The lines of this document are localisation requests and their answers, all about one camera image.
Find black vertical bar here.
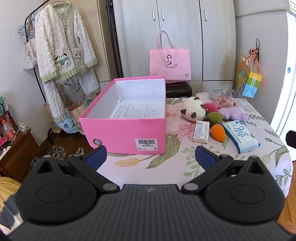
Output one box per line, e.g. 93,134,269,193
107,0,123,78

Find orange makeup sponge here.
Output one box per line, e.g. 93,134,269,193
210,124,226,142

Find green makeup sponge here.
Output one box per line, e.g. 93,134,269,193
206,112,224,123

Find black suitcase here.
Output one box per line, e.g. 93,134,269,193
166,82,193,98

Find white fluffy cardigan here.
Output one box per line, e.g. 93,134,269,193
35,2,98,84

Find pink fluffy ball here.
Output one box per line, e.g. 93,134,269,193
201,103,219,114

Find orange and black cord bundle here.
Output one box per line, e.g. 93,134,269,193
248,38,260,63

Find blue clothes hangers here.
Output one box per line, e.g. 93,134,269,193
17,24,35,37

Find grey wardrobe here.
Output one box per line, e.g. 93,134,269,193
111,0,236,93

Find printed paper sheet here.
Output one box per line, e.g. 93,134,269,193
109,97,163,119

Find brown paper bag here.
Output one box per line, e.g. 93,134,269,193
44,104,62,133
68,98,93,135

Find purple plush toy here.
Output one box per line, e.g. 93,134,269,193
218,107,250,121

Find colourful paper gift bag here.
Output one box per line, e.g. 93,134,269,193
238,57,263,98

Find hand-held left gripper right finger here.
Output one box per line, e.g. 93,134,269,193
181,146,270,193

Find panda plush toy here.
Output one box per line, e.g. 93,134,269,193
181,97,207,122

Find white soap box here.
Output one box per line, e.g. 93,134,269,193
193,120,210,143

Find blue wet wipes pack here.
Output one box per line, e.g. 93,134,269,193
221,120,260,154

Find white canvas tote bag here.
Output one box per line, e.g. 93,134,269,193
23,16,37,70

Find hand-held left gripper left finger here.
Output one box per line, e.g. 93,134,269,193
30,145,121,194

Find black clothes rack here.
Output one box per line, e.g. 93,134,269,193
22,0,77,107

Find yellow blanket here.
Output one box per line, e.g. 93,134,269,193
0,177,22,216

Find grey garment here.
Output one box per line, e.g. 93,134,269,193
58,76,85,102

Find blue and white bag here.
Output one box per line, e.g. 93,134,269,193
58,115,79,133

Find wooden nightstand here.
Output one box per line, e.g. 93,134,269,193
0,127,41,183

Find white mesh bath puff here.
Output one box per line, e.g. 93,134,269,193
195,92,212,103

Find orange label plastic bottle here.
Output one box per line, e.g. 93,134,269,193
1,119,16,142

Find pink tote bag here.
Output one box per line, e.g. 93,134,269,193
149,31,192,81

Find pink floral scrunchie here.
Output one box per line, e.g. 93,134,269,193
211,94,238,108

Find brown woven basket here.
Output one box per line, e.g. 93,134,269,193
0,109,17,135

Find green packet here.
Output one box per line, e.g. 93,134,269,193
0,96,8,114

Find pink cardboard box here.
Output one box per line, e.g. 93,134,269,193
79,76,167,154

